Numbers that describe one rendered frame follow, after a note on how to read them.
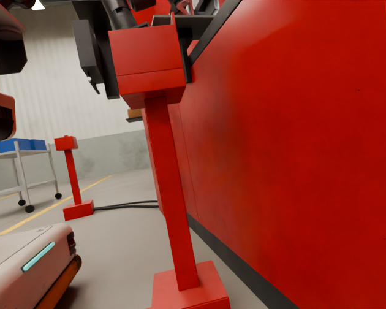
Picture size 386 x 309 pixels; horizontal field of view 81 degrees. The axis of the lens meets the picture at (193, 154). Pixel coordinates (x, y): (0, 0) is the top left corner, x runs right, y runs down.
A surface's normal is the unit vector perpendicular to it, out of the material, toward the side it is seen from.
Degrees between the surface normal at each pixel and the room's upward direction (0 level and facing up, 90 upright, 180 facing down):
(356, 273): 90
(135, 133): 90
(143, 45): 90
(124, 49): 90
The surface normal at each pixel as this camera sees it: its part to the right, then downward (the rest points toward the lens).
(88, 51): 0.23, 0.00
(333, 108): -0.94, 0.18
